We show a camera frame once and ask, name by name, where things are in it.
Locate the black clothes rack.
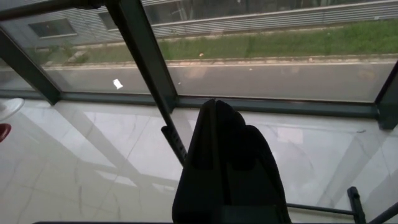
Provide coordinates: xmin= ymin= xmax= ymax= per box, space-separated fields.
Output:
xmin=0 ymin=0 xmax=398 ymax=224

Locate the window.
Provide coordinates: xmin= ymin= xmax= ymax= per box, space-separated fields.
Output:
xmin=0 ymin=0 xmax=398 ymax=131

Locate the red round object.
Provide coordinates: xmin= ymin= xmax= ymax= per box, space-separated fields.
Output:
xmin=0 ymin=123 xmax=12 ymax=143

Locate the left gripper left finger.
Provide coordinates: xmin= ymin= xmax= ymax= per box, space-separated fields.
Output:
xmin=172 ymin=98 xmax=224 ymax=223

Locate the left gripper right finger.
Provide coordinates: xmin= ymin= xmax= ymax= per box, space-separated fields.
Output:
xmin=215 ymin=99 xmax=290 ymax=223

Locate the white round object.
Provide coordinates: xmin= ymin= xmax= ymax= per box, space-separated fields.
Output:
xmin=0 ymin=98 xmax=25 ymax=121

